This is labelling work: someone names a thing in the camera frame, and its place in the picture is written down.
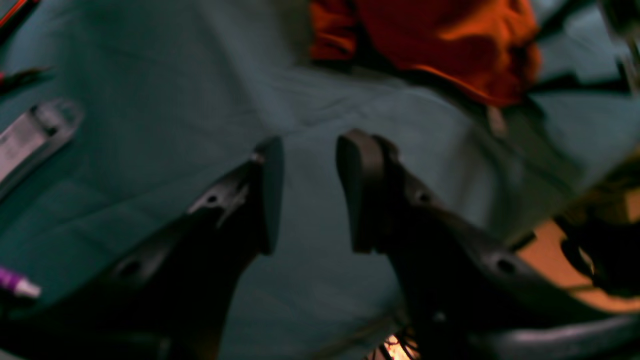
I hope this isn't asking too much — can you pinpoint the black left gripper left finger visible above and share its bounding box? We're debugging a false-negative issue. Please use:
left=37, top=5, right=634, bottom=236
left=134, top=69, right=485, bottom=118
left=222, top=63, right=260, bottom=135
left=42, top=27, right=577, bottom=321
left=1, top=137, right=285, bottom=360

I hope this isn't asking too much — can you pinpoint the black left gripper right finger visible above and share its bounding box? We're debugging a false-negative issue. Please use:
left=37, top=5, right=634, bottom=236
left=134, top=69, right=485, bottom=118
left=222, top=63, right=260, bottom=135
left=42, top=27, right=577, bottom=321
left=336, top=129, right=639, bottom=360

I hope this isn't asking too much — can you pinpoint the orange t-shirt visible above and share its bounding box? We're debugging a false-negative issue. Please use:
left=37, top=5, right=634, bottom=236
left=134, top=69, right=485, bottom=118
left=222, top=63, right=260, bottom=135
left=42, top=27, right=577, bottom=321
left=309, top=0, right=542, bottom=108

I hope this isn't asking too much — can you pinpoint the purple glue tube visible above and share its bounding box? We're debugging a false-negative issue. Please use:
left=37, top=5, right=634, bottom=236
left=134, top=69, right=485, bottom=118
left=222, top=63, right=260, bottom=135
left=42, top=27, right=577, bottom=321
left=0, top=266, right=42, bottom=299

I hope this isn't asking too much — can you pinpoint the blue table cloth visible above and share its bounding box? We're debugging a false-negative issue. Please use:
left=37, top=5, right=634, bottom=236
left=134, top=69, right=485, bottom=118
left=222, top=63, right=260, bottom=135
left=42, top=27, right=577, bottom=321
left=1, top=0, right=639, bottom=360

